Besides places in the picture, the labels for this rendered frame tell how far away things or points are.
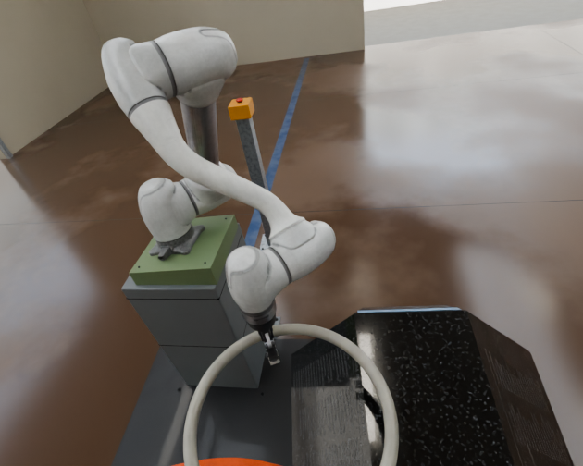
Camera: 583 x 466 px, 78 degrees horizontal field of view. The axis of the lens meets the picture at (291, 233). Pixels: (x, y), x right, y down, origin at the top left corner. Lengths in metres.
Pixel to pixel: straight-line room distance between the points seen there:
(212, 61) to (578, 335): 2.13
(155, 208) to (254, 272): 0.71
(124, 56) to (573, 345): 2.25
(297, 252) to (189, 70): 0.50
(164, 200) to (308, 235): 0.69
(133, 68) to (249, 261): 0.51
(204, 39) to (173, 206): 0.64
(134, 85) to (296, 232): 0.49
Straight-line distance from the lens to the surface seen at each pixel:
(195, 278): 1.41
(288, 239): 0.83
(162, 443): 2.08
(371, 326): 1.15
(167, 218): 1.41
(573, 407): 2.15
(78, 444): 2.32
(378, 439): 1.01
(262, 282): 0.79
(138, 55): 0.97
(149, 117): 0.91
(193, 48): 0.98
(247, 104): 2.12
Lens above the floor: 1.78
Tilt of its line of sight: 40 degrees down
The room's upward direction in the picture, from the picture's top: 11 degrees counter-clockwise
